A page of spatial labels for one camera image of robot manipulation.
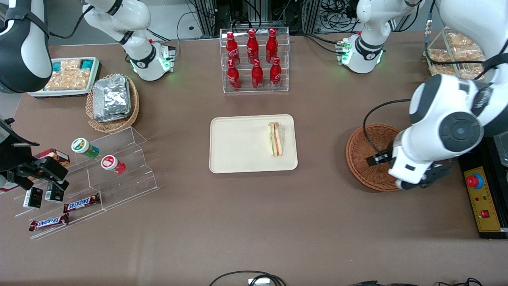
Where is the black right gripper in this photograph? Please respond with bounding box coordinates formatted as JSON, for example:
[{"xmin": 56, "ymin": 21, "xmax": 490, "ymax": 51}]
[{"xmin": 16, "ymin": 156, "xmax": 70, "ymax": 191}]

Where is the red cola bottle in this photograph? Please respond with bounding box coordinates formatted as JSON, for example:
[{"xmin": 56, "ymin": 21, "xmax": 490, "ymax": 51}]
[
  {"xmin": 226, "ymin": 32, "xmax": 241, "ymax": 66},
  {"xmin": 227, "ymin": 60, "xmax": 241, "ymax": 91},
  {"xmin": 246, "ymin": 29, "xmax": 259, "ymax": 64},
  {"xmin": 269, "ymin": 57, "xmax": 282, "ymax": 89},
  {"xmin": 266, "ymin": 28, "xmax": 278, "ymax": 64},
  {"xmin": 251, "ymin": 59, "xmax": 264, "ymax": 90}
]

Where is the white wire rack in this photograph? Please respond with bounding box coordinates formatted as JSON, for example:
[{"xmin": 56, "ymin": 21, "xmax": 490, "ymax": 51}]
[{"xmin": 422, "ymin": 25, "xmax": 488, "ymax": 81}]

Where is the thin black edge cable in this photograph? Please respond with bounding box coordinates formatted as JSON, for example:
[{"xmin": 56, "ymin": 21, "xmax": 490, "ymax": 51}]
[{"xmin": 348, "ymin": 277, "xmax": 484, "ymax": 286}]

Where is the looped black table cable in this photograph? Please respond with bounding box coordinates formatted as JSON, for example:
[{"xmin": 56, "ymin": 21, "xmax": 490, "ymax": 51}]
[{"xmin": 208, "ymin": 271, "xmax": 287, "ymax": 286}]

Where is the tangled black cable bundle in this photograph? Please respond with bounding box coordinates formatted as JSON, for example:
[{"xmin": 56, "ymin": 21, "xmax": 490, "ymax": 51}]
[{"xmin": 317, "ymin": 0, "xmax": 362, "ymax": 33}]

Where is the clear acrylic bottle rack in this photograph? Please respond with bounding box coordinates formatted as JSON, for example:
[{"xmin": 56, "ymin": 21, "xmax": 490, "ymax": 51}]
[{"xmin": 219, "ymin": 27, "xmax": 290, "ymax": 94}]

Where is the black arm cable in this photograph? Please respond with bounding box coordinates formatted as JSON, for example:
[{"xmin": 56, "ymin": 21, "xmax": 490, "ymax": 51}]
[
  {"xmin": 47, "ymin": 5, "xmax": 95, "ymax": 40},
  {"xmin": 362, "ymin": 99, "xmax": 412, "ymax": 167}
]

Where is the small black box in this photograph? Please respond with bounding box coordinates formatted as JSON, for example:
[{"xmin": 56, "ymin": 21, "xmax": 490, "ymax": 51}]
[
  {"xmin": 23, "ymin": 186, "xmax": 44, "ymax": 209},
  {"xmin": 44, "ymin": 182, "xmax": 65, "ymax": 203}
]

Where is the clear plastic container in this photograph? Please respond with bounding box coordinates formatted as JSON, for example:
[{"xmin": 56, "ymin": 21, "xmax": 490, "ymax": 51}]
[{"xmin": 493, "ymin": 132, "xmax": 508, "ymax": 168}]

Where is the black yellow control box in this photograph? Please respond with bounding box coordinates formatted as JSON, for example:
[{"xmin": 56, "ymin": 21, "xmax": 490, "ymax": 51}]
[{"xmin": 458, "ymin": 135, "xmax": 508, "ymax": 240}]

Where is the green lidded cup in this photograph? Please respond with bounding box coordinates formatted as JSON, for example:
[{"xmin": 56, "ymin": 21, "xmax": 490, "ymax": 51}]
[{"xmin": 71, "ymin": 137, "xmax": 100, "ymax": 159}]

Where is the clear nut snack bag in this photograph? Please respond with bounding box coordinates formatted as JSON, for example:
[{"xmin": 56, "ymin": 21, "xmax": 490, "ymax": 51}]
[
  {"xmin": 430, "ymin": 64, "xmax": 457, "ymax": 77},
  {"xmin": 446, "ymin": 32, "xmax": 473, "ymax": 47},
  {"xmin": 450, "ymin": 45, "xmax": 486, "ymax": 62},
  {"xmin": 458, "ymin": 62, "xmax": 488, "ymax": 81},
  {"xmin": 427, "ymin": 48, "xmax": 451, "ymax": 64}
]

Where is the triangular sandwich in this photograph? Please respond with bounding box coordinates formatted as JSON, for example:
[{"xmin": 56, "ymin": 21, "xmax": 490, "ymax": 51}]
[{"xmin": 267, "ymin": 122, "xmax": 287, "ymax": 157}]

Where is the round brown wicker basket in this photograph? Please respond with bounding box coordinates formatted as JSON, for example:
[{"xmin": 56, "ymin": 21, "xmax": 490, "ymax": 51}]
[{"xmin": 345, "ymin": 124, "xmax": 402, "ymax": 193}]

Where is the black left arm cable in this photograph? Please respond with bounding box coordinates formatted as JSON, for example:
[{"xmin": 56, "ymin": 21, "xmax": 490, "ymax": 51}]
[{"xmin": 362, "ymin": 99, "xmax": 412, "ymax": 167}]

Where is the brown chocolate box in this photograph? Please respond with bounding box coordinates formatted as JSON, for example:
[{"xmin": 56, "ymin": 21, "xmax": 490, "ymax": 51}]
[{"xmin": 33, "ymin": 148, "xmax": 71, "ymax": 167}]

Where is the clear acrylic stepped display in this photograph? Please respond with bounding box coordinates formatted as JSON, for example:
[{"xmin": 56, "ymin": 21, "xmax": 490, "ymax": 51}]
[{"xmin": 14, "ymin": 126, "xmax": 160, "ymax": 241}]

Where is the white plastic snack tray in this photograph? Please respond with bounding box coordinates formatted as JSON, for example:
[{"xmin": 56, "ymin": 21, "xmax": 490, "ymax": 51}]
[{"xmin": 28, "ymin": 57, "xmax": 102, "ymax": 98}]

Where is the beige rectangular tray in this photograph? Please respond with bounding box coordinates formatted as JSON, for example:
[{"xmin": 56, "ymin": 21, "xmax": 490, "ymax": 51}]
[{"xmin": 209, "ymin": 114, "xmax": 298, "ymax": 174}]

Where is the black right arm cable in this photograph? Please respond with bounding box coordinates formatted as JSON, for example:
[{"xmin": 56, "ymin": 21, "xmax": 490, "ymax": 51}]
[{"xmin": 47, "ymin": 5, "xmax": 95, "ymax": 40}]

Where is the red emergency stop button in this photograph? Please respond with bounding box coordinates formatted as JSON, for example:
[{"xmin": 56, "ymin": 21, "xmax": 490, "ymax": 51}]
[{"xmin": 466, "ymin": 173, "xmax": 484, "ymax": 190}]

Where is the red lidded cup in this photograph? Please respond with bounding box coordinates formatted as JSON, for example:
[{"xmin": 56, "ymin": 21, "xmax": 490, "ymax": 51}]
[{"xmin": 100, "ymin": 155, "xmax": 127, "ymax": 175}]

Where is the oval tan wicker basket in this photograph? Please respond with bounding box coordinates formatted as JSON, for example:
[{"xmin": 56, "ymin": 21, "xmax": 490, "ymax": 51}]
[{"xmin": 86, "ymin": 74, "xmax": 140, "ymax": 133}]

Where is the black aluminium frame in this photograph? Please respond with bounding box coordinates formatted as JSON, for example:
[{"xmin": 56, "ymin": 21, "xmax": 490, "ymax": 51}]
[{"xmin": 190, "ymin": 0, "xmax": 323, "ymax": 37}]

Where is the brown snickers bar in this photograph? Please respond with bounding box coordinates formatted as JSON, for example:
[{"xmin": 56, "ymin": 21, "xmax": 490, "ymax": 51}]
[
  {"xmin": 28, "ymin": 213, "xmax": 70, "ymax": 232},
  {"xmin": 63, "ymin": 193, "xmax": 101, "ymax": 214}
]

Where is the silver foil pack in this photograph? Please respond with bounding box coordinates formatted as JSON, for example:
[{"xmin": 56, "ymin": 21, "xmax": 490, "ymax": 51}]
[
  {"xmin": 95, "ymin": 109, "xmax": 133, "ymax": 123},
  {"xmin": 93, "ymin": 75, "xmax": 130, "ymax": 118}
]

